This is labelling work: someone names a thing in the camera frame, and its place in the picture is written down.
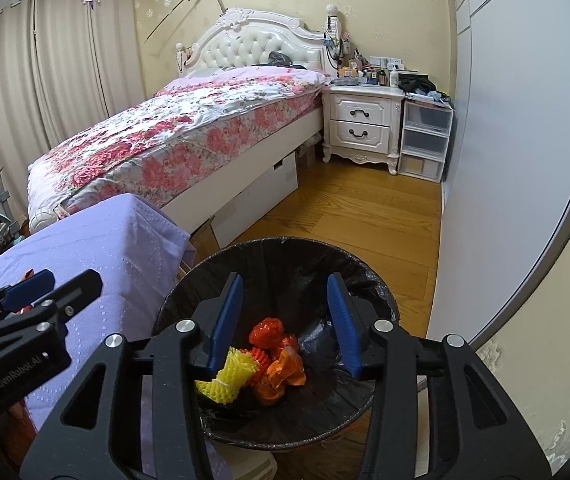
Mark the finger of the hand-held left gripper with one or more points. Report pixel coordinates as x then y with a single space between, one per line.
72 292
32 284

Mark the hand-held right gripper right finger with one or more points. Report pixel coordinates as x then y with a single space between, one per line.
341 320

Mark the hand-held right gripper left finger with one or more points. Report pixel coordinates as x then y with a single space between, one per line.
227 320

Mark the orange red wrapper piece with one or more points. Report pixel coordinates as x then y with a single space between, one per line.
25 275

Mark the red plastic bag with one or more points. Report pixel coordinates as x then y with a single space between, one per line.
267 332

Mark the red foam fruit net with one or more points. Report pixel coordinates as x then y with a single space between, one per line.
260 359

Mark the yellow foam fruit net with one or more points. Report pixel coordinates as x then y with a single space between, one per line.
230 375

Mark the trash bin with black bag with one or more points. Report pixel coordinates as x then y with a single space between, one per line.
285 270

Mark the purple table cloth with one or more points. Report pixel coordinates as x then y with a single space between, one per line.
115 260

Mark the white cardboard box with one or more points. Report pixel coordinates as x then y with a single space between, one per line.
265 190

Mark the white nightstand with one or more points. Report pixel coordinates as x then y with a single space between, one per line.
360 125

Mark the floral quilt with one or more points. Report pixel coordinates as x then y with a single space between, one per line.
175 125

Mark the beige curtain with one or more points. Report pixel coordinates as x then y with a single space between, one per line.
40 85

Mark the clear plastic drawer unit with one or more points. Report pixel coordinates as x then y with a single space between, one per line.
425 135

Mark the white bottle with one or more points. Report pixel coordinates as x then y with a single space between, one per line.
394 77

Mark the pile of dark clothes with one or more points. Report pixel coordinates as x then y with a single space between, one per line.
422 85

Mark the cluster of small bottles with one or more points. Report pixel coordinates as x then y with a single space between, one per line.
360 71

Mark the white wardrobe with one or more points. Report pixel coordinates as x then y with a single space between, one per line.
515 135

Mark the dark garment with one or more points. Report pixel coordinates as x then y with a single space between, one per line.
279 57

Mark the thin rod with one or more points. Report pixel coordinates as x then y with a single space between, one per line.
180 7

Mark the wall socket strip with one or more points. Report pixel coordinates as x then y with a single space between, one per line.
387 62

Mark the white bed frame with headboard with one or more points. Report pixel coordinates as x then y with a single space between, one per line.
260 40

